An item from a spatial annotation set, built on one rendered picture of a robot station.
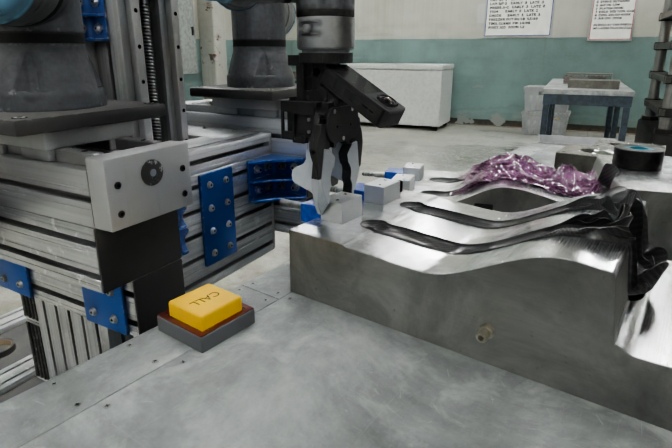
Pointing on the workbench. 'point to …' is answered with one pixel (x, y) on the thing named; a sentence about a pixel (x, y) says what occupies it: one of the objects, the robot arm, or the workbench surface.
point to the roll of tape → (638, 157)
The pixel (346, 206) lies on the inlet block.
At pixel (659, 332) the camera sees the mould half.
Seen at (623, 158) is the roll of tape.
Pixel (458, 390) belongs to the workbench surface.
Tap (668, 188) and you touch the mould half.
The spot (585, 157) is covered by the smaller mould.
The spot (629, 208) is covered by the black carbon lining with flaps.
